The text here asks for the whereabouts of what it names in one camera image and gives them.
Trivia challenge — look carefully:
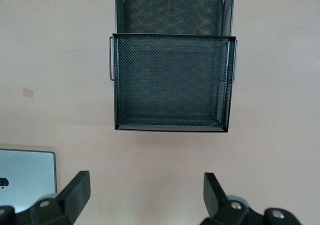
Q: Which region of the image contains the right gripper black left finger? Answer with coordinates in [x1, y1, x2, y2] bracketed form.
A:
[30, 170, 91, 225]

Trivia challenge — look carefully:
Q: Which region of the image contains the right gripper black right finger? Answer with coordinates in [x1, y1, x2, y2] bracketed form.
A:
[199, 172, 251, 225]

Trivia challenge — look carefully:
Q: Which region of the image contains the silver laptop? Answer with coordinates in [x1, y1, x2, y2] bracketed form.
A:
[0, 148, 58, 207]

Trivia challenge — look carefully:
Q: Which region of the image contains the brown tape patch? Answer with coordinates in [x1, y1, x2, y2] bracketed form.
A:
[22, 87, 35, 99]

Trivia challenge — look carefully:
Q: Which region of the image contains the black mesh two-tier tray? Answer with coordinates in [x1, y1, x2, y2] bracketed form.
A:
[108, 0, 239, 133]

